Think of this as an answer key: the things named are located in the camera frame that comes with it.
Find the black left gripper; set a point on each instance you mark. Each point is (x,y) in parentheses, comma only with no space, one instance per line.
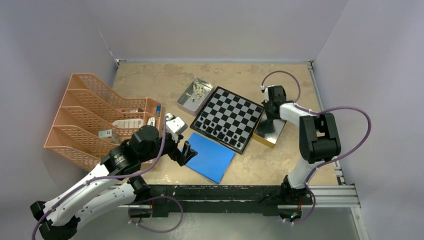
(181,157)

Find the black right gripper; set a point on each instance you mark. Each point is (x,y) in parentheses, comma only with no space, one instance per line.
(269,116)

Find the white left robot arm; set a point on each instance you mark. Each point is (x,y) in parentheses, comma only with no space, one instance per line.
(116,180)

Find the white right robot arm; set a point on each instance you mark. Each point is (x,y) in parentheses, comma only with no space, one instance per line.
(319,139)

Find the yellow tin with black pieces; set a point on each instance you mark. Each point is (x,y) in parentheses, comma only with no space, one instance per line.
(267,132)

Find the black chess queen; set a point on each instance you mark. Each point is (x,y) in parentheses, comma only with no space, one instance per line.
(221,135)

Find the black chess knight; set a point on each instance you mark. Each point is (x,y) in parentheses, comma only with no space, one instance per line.
(233,142)

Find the pink tin with white pieces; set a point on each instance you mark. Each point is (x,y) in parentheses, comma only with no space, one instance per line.
(193,108)

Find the white chess pieces pile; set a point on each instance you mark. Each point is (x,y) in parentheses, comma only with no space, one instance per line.
(199,91)

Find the blue mat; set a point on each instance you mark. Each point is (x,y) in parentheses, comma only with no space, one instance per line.
(212,159)

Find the black white chessboard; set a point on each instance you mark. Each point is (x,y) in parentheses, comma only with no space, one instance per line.
(229,110)

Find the peach desk organizer tray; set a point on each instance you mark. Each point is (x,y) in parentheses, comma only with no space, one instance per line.
(134,113)

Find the peach mesh file rack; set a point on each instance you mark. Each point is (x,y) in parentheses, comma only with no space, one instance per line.
(86,108)

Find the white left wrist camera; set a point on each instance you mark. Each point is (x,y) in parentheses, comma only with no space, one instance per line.
(175,124)

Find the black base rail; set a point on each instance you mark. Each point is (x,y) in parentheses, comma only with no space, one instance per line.
(267,200)

